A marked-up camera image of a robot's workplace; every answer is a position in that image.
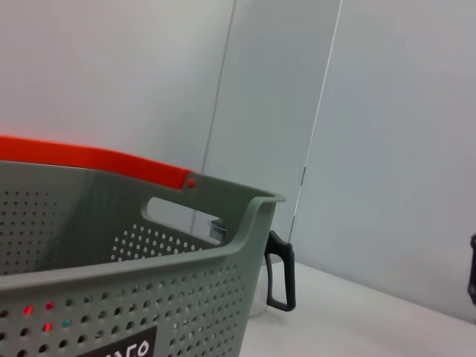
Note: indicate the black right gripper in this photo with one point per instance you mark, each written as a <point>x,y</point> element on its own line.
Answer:
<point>472,267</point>

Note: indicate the grey perforated storage bin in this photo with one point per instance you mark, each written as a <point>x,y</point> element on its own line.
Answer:
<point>111,290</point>

